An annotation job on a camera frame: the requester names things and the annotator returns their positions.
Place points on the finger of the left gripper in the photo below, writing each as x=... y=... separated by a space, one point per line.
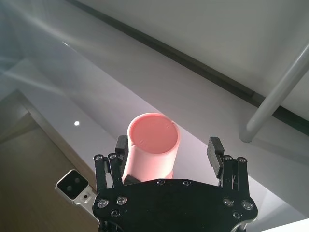
x=132 y=180

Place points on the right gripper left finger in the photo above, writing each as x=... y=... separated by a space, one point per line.
x=120 y=149

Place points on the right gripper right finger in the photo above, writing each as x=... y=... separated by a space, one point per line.
x=214 y=154

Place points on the pink plastic cup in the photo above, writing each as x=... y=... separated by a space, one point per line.
x=152 y=135

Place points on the round white spot light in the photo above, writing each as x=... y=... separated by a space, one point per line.
x=76 y=123

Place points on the grey metal handrail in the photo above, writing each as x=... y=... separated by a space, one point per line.
x=277 y=96

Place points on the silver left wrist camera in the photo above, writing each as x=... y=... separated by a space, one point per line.
x=70 y=184

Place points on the black wall frame post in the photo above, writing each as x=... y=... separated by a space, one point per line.
x=169 y=51

